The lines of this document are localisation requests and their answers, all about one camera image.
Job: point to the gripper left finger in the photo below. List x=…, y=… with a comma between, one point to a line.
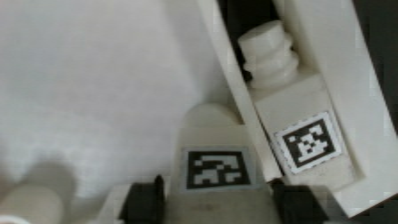
x=136, y=204

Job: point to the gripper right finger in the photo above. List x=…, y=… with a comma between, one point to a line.
x=306, y=204

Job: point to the white leg with tag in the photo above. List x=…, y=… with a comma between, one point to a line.
x=219, y=194

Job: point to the white square tabletop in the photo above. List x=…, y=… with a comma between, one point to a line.
x=113, y=63

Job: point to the white leg lower right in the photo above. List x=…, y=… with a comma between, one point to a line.
x=296, y=111

